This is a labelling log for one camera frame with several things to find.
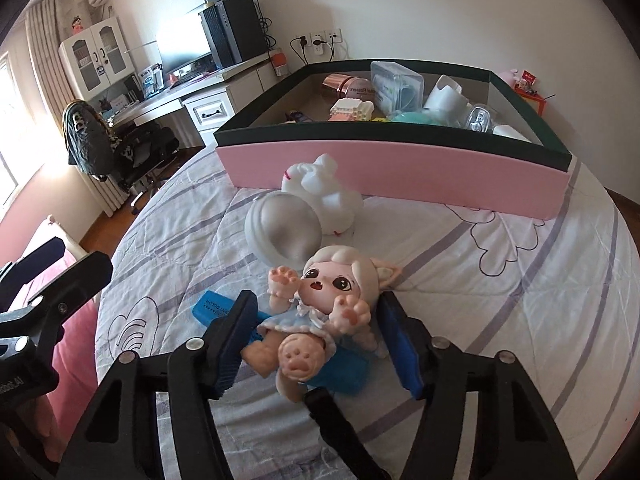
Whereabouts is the white rounded toy shell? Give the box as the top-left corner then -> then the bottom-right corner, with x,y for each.
245,195 -> 321,274

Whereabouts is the white cup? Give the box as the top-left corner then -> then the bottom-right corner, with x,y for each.
424,75 -> 474,122

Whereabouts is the small clear container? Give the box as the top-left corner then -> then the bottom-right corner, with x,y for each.
465,104 -> 491,134

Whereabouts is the black jacket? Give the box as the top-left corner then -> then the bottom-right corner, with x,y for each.
64,101 -> 119,181

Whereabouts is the white radiator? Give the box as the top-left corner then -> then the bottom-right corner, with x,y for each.
82,176 -> 128,219

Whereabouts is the clear plastic storage box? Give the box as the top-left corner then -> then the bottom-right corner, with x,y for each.
370,61 -> 426,111

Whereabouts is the red plastic crate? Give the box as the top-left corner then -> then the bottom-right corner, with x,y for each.
512,85 -> 549,112

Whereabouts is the white desk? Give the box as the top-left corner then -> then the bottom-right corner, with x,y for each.
102,55 -> 292,149

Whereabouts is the pink bed sheet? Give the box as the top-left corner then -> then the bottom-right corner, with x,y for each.
30,220 -> 103,461

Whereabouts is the black power cable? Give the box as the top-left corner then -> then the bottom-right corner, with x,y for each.
291,36 -> 312,66

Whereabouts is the white hutch cabinet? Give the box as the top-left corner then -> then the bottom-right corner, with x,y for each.
58,16 -> 136,102

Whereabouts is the cream haired doll figure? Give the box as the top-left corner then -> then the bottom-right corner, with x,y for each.
240,244 -> 404,404

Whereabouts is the pink pixel block figure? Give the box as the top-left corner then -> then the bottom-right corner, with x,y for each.
328,96 -> 375,122

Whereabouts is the black office chair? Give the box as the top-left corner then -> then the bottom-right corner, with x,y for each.
62,100 -> 182,217

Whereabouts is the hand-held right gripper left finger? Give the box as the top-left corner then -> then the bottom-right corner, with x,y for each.
55,289 -> 261,480

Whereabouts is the blue white box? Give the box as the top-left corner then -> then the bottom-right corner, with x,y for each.
137,66 -> 166,99

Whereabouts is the beige curtain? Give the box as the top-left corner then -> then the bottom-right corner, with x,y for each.
22,0 -> 128,217

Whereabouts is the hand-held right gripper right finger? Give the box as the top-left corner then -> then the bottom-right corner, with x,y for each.
377,291 -> 583,480

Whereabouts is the white bunny figure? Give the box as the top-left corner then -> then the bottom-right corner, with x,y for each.
281,154 -> 365,237

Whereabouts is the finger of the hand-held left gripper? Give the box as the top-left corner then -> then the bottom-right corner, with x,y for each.
0,251 -> 114,367
0,237 -> 64,292

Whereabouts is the black computer tower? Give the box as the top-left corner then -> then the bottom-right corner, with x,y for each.
198,0 -> 266,69

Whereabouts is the rose gold bottle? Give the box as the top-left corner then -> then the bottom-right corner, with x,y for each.
322,74 -> 379,102

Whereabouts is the white wall outlet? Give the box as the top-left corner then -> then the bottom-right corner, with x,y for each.
292,29 -> 344,56

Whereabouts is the dark green pink cardboard box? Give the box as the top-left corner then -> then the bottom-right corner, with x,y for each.
214,59 -> 573,220

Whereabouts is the computer monitor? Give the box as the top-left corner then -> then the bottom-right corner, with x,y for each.
156,10 -> 214,77

